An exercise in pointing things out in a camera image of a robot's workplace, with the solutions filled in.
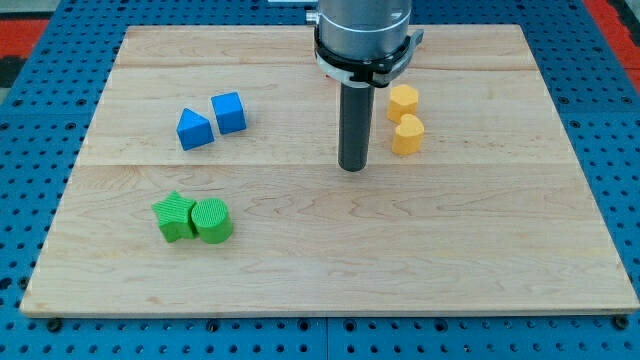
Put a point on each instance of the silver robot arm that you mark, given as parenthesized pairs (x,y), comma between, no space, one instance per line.
(363,29)

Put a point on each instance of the green star block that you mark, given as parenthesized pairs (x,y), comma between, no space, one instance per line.
(174,217)

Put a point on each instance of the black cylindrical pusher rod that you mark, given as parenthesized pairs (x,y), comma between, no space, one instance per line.
(356,106)

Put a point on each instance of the yellow heart block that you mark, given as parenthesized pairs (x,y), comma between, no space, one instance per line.
(408,135)

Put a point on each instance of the wooden board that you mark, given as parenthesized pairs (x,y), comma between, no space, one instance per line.
(492,217)

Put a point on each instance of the blue cube block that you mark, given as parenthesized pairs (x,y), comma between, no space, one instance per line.
(229,112)

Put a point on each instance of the green cylinder block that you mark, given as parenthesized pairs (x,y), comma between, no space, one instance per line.
(212,220)

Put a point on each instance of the yellow hexagon block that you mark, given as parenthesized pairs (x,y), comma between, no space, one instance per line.
(403,100)

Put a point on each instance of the blue triangular prism block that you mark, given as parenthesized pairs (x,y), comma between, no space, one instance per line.
(193,130)

